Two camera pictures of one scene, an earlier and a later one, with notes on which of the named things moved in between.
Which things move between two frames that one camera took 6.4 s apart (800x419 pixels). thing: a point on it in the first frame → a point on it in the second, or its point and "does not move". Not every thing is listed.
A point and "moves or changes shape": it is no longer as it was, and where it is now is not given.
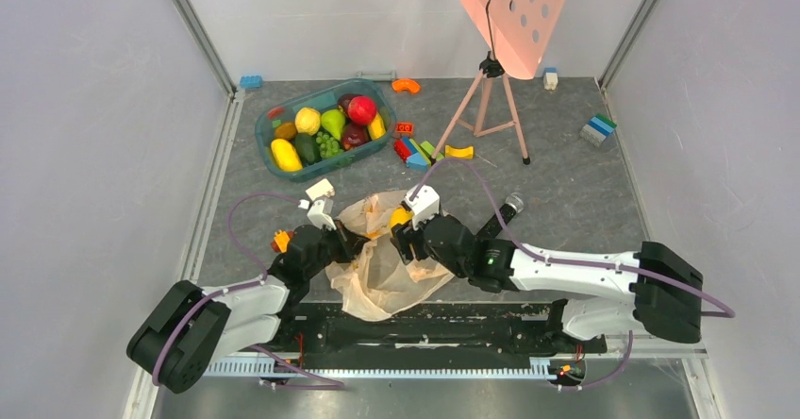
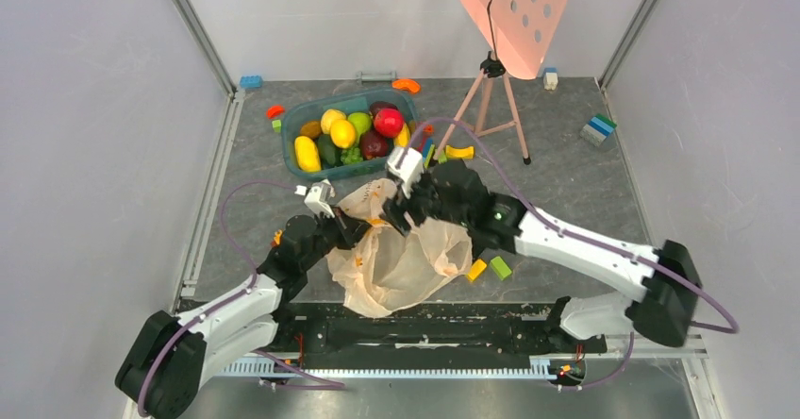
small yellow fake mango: (376, 128) → (404, 138)
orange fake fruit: (400, 215) moves or changes shape
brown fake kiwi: (286, 130) → (311, 129)
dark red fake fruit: (344, 101) → (379, 105)
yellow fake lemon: (308, 121) → (328, 117)
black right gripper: (405, 243) → (411, 205)
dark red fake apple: (354, 136) → (372, 145)
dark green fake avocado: (308, 148) → (329, 153)
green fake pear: (334, 121) → (361, 123)
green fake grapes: (329, 146) → (351, 156)
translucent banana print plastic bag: (375, 282) moves or changes shape
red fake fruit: (361, 110) → (388, 122)
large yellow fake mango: (286, 156) → (308, 154)
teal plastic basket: (306, 131) → (348, 102)
